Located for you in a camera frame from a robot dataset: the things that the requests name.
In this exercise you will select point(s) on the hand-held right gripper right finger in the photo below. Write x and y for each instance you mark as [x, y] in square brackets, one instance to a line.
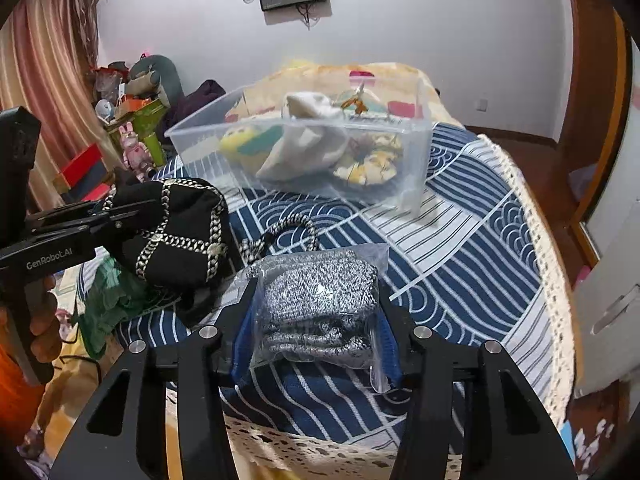
[388, 346]

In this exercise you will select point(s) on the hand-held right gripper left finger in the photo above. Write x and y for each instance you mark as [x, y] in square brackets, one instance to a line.
[244, 332]

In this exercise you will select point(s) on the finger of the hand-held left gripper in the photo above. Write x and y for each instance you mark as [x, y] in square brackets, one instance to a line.
[131, 210]
[70, 211]

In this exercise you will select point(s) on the grey knit socks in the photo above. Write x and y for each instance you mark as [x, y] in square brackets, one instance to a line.
[315, 295]

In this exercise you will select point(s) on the clear plastic storage box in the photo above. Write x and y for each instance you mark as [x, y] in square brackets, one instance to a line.
[390, 170]

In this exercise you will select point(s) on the person's left hand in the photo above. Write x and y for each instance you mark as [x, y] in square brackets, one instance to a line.
[45, 322]

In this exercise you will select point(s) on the red box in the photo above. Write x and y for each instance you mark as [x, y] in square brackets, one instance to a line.
[82, 165]

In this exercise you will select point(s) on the pink rabbit toy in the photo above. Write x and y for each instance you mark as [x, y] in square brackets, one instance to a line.
[134, 150]

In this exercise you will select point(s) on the green cardboard box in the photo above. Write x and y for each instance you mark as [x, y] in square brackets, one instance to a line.
[150, 125]

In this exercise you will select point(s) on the green mesh bag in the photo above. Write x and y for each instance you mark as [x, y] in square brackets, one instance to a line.
[107, 300]

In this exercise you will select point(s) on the dark purple cloth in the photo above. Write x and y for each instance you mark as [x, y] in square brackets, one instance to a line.
[200, 100]

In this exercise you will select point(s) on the yellow plush toy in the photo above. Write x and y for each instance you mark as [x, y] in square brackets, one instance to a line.
[245, 147]

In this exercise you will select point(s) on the blue wave pattern blanket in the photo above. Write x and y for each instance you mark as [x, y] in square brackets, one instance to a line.
[465, 240]

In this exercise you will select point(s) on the green plush dinosaur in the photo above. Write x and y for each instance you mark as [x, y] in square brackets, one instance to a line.
[165, 75]

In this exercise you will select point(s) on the striped orange curtain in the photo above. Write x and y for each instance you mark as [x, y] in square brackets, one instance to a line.
[40, 75]

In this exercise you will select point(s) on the white cloth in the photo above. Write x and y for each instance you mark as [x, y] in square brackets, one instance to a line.
[305, 145]

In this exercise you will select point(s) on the white cabinet door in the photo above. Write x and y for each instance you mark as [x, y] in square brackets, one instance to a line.
[610, 320]

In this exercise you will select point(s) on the yellow printed blanket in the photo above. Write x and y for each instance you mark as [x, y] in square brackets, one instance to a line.
[320, 77]

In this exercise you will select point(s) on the small orange toy figure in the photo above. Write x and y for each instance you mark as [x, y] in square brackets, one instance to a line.
[356, 100]

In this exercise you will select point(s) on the white wall socket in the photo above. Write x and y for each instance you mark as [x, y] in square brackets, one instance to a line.
[480, 105]

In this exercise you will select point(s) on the wooden door frame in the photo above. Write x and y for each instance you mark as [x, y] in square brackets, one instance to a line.
[590, 85]

